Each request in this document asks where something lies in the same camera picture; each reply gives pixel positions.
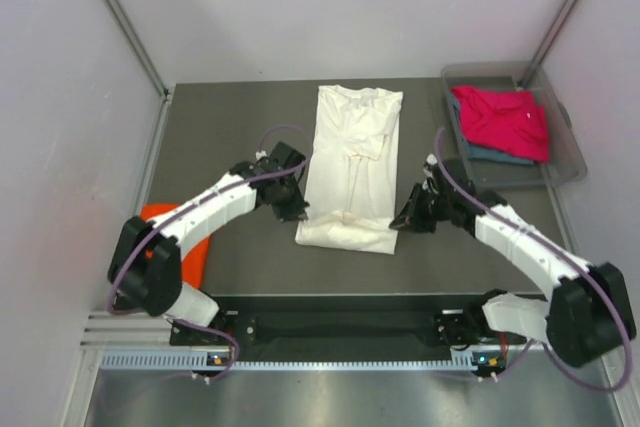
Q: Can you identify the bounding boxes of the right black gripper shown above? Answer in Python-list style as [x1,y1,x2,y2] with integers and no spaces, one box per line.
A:
[390,183,452,234]

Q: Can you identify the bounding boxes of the white t shirt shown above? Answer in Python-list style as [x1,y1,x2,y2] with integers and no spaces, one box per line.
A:
[295,85,404,255]

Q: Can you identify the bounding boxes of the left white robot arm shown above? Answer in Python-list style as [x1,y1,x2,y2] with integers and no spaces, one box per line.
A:
[107,142,309,344]

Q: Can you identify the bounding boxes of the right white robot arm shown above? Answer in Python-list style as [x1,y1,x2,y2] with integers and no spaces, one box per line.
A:
[390,155,637,367]

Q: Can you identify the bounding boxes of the blue t shirt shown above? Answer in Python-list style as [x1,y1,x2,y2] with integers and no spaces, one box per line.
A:
[447,96,536,167]

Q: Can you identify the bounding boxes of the orange folded t shirt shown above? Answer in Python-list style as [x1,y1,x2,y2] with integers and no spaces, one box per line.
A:
[140,203,210,289]

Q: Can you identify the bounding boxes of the clear plastic bin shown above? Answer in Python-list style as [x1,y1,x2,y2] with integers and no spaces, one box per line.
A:
[441,61,587,189]

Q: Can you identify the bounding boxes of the pink t shirt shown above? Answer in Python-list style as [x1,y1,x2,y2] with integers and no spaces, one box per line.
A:
[451,85,550,163]

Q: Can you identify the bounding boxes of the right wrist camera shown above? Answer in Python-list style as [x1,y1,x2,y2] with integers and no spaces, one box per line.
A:
[422,153,440,194]

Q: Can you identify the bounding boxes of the grey slotted cable duct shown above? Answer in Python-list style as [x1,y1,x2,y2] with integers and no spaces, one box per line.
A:
[100,350,504,372]

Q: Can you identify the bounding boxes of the aluminium frame rail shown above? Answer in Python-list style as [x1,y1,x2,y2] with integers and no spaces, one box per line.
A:
[79,309,626,351]

